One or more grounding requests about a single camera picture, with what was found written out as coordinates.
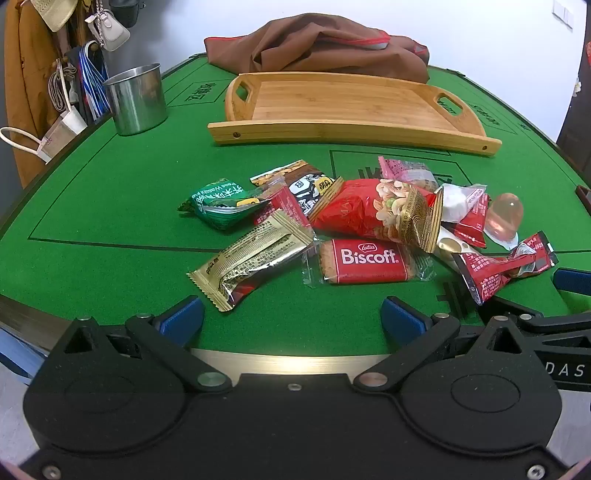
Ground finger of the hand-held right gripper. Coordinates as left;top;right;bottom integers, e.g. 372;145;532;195
478;298;591;393
553;268;591;305

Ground blue fabric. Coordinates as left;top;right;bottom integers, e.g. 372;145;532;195
0;323;47;384

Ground red mixed nut packet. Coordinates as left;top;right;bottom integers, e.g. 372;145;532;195
309;178;444;254

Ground brown cloth with red trim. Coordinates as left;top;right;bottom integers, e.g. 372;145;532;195
204;14;430;85

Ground white wall switch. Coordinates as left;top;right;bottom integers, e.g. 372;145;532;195
554;0;578;31

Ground white packet with gold dots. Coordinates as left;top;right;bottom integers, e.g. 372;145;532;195
434;224;481;264

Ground pink jelly cup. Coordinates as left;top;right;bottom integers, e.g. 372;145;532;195
485;191;525;251

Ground bamboo serving tray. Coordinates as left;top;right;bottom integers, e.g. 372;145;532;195
208;71;503;158

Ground black and white snack packet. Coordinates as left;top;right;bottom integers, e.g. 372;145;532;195
287;172;345;221

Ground clear packet with red label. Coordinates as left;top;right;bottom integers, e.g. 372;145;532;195
253;179;315;230

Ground red biscuit packet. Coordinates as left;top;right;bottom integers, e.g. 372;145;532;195
302;237;435;287

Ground grey cord bundle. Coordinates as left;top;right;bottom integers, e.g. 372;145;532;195
48;60;79;112

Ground brown nut snack packet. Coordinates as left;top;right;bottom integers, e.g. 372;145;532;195
250;160;324;190

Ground dark door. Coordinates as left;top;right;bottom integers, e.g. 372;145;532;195
556;28;591;153

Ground pink clear snack packet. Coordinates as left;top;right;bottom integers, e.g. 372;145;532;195
379;156;439;192

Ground white small handbag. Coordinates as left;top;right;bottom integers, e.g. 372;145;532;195
85;11;131;52

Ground stainless steel cup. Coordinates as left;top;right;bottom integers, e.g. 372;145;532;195
102;64;168;136

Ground white paper bag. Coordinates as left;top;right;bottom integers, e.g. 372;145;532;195
0;108;88;164

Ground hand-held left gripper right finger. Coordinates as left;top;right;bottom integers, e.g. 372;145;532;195
353;296;543;393

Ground green pea snack packet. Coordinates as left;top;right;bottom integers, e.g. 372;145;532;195
178;178;269;232

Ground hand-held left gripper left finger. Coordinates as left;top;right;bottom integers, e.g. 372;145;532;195
51;295;232;393

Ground black hanging bag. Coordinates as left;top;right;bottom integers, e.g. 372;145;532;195
108;0;139;28

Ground gold foil snack packet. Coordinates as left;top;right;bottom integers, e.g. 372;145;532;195
187;210;319;313

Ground beige cap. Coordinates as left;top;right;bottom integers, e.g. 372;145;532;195
30;0;79;33

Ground blue lanyards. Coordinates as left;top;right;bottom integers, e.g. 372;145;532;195
78;41;109;121

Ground small red snack packet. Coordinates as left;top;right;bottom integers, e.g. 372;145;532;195
455;194;491;250

